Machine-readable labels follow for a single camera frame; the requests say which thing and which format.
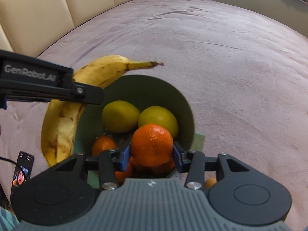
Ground yellow lemon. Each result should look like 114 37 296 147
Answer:
102 100 141 133
138 106 179 139

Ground pink bed blanket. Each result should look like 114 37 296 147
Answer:
0 0 308 227

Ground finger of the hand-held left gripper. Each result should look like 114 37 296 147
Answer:
5 80 105 105

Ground cream padded headboard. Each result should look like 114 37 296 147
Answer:
0 0 141 58

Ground large orange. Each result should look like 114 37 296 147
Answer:
115 161 134 186

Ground black smartphone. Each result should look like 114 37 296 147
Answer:
10 151 35 199

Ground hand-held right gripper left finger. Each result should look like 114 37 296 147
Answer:
54 142 132 190

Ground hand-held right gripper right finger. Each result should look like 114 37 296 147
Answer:
172 141 255 190

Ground green colander bowl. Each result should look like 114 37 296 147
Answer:
73 74 206 190

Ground striped teal cloth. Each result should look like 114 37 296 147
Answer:
0 206 20 231

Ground orange tangerine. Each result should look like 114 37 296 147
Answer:
150 157 176 176
130 124 174 167
91 135 117 156

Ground black cable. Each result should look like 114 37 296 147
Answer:
0 156 17 165

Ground small brown longan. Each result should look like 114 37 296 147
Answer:
204 177 217 189

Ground yellow banana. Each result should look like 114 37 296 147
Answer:
40 55 164 167

